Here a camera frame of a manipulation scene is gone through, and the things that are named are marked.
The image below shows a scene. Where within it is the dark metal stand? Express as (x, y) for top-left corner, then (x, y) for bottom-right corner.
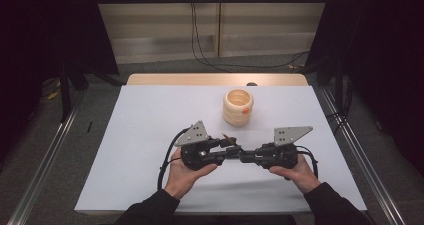
(334, 58), (344, 114)
(59, 61), (73, 123)

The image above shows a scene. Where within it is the right hand-held gripper cable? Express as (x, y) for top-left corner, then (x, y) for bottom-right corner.
(295, 145), (319, 179)

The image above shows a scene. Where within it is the hand-held gripper cable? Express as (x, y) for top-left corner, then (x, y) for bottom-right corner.
(295, 145), (319, 179)
(157, 127), (191, 191)

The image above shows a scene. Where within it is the person's left hand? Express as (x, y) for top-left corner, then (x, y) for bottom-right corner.
(164, 156), (218, 200)

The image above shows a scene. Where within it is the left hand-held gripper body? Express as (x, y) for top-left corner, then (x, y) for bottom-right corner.
(173, 119), (225, 172)

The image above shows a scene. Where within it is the black wall cable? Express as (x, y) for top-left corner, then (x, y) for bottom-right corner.
(193, 4), (311, 69)
(190, 1), (233, 73)

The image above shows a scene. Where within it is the cream ringed brush holder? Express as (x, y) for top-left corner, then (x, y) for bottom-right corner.
(222, 88), (255, 128)

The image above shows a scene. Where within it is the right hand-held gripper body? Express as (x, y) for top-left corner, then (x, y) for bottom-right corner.
(254, 125), (314, 170)

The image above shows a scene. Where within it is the black curtain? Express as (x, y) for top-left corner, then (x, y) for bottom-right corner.
(0, 0), (120, 159)
(304, 0), (424, 178)

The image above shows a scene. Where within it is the left hand-held gripper cable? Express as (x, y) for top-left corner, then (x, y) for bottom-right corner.
(157, 127), (191, 191)

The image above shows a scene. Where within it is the yellow tape piece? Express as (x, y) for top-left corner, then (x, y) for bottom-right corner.
(46, 89), (63, 101)

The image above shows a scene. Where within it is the aluminium floor rail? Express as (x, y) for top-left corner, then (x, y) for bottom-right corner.
(6, 91), (86, 225)
(321, 88), (406, 225)

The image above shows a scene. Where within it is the person's right hand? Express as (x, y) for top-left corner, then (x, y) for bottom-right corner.
(269, 154), (322, 195)

